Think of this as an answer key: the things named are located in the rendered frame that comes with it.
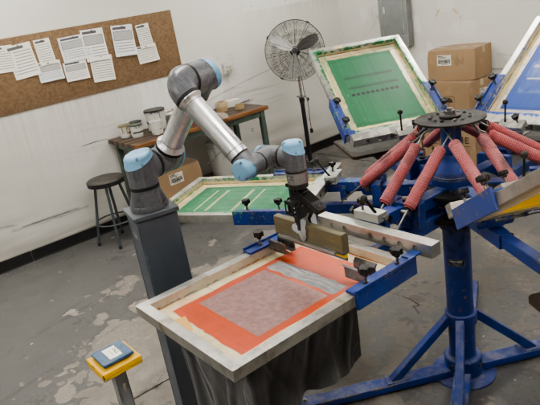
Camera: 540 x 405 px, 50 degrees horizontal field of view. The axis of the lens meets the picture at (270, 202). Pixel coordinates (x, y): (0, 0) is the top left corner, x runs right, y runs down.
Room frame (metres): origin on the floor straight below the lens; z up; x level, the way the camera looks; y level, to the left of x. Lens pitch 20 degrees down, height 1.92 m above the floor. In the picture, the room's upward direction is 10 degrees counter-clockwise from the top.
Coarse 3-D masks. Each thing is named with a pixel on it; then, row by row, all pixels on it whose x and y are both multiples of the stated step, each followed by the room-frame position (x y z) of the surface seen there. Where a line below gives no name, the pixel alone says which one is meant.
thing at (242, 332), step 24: (336, 264) 1.92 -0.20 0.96; (288, 288) 1.80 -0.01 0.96; (312, 288) 1.77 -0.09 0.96; (240, 312) 1.69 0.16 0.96; (264, 312) 1.67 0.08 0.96; (288, 312) 1.64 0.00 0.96; (312, 312) 1.62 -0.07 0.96; (216, 336) 1.57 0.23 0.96; (240, 336) 1.55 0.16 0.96; (264, 336) 1.53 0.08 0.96
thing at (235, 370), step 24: (240, 264) 2.02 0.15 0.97; (384, 264) 1.85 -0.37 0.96; (192, 288) 1.89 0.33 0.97; (144, 312) 1.74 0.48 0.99; (336, 312) 1.56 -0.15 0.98; (168, 336) 1.62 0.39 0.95; (192, 336) 1.54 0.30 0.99; (288, 336) 1.45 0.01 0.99; (216, 360) 1.39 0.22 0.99; (240, 360) 1.37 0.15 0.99; (264, 360) 1.39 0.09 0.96
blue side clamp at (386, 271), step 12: (408, 264) 1.75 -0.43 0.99; (372, 276) 1.70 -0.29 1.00; (384, 276) 1.68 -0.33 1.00; (396, 276) 1.71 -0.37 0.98; (408, 276) 1.75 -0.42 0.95; (348, 288) 1.65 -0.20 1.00; (360, 288) 1.62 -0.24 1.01; (372, 288) 1.64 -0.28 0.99; (384, 288) 1.68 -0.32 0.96; (360, 300) 1.61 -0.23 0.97; (372, 300) 1.64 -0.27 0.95
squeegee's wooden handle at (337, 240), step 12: (276, 216) 2.02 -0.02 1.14; (288, 216) 2.00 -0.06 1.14; (276, 228) 2.03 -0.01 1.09; (288, 228) 1.97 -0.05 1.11; (312, 228) 1.87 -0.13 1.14; (324, 228) 1.83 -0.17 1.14; (312, 240) 1.87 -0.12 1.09; (324, 240) 1.82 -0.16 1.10; (336, 240) 1.77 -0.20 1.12; (348, 252) 1.77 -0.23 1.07
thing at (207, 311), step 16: (288, 256) 2.06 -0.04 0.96; (304, 256) 2.03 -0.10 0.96; (320, 256) 2.01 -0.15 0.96; (256, 272) 1.97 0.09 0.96; (272, 272) 1.94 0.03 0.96; (224, 288) 1.88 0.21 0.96; (240, 288) 1.86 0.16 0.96; (256, 288) 1.84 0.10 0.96; (272, 288) 1.82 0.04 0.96; (192, 304) 1.81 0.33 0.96; (208, 304) 1.79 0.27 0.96; (224, 304) 1.77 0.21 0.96; (240, 304) 1.75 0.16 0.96; (192, 320) 1.70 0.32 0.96; (208, 320) 1.68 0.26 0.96
